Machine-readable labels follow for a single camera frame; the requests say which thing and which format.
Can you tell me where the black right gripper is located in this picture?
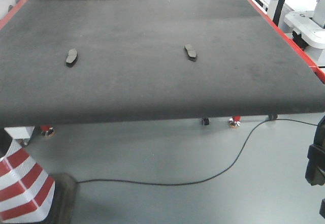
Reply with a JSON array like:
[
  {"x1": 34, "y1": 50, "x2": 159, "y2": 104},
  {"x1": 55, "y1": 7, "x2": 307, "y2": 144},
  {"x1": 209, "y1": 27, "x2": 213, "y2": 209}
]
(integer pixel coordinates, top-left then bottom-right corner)
[{"x1": 305, "y1": 117, "x2": 324, "y2": 186}]

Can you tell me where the grey brake pad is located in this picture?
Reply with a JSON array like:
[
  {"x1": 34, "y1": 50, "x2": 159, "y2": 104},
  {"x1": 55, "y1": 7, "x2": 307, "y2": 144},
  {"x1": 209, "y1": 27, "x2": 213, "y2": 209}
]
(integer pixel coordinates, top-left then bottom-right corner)
[
  {"x1": 184, "y1": 44, "x2": 198, "y2": 62},
  {"x1": 66, "y1": 48, "x2": 78, "y2": 68}
]

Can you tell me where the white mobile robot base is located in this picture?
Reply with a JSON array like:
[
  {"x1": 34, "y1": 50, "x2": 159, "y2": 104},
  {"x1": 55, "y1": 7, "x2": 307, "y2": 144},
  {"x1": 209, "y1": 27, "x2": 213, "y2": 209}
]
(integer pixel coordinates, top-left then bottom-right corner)
[{"x1": 267, "y1": 0, "x2": 324, "y2": 69}]

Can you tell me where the black conveyor belt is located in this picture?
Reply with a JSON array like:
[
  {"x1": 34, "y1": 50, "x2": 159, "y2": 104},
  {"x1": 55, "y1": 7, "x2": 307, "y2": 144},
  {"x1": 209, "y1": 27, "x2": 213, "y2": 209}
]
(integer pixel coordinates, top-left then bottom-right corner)
[{"x1": 1, "y1": 0, "x2": 324, "y2": 127}]

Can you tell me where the right red white traffic cone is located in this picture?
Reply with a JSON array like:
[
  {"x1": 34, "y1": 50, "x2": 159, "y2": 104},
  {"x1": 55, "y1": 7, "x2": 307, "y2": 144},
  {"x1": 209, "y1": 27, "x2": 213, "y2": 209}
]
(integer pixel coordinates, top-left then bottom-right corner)
[{"x1": 0, "y1": 129, "x2": 79, "y2": 224}]

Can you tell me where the white cabinet on casters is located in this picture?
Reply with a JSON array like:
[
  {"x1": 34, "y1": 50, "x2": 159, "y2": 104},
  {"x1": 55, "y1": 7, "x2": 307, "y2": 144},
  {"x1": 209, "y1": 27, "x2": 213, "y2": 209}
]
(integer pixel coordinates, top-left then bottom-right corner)
[{"x1": 5, "y1": 126, "x2": 35, "y2": 146}]

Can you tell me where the black floor cable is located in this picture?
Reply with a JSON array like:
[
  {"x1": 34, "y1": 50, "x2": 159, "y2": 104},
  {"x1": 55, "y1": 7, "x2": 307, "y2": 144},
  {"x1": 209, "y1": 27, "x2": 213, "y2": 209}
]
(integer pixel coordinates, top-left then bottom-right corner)
[{"x1": 76, "y1": 118, "x2": 319, "y2": 186}]

